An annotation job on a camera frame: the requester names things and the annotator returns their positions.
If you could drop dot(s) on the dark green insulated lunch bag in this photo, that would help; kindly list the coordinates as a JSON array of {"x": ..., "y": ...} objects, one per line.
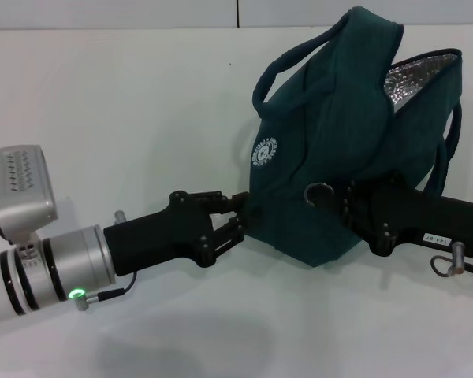
[{"x": 339, "y": 149}]

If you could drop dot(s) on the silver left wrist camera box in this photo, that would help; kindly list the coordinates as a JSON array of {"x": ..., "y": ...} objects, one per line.
[{"x": 19, "y": 189}]

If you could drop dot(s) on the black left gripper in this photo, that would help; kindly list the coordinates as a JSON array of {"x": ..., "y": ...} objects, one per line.
[{"x": 161, "y": 236}]

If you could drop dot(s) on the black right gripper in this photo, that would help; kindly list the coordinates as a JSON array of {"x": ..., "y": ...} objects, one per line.
[{"x": 429, "y": 220}]

